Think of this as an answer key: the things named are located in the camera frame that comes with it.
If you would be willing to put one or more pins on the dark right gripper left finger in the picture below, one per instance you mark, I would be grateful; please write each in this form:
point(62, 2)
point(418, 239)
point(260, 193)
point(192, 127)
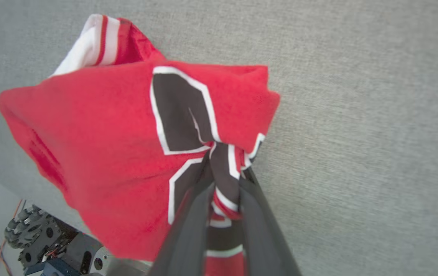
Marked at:
point(188, 230)

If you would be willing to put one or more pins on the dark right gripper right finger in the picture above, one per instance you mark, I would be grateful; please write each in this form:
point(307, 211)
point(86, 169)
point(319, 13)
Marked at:
point(261, 237)

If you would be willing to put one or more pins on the red basketball jersey white sleeves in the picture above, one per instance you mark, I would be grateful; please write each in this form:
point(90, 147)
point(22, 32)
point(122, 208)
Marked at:
point(100, 153)

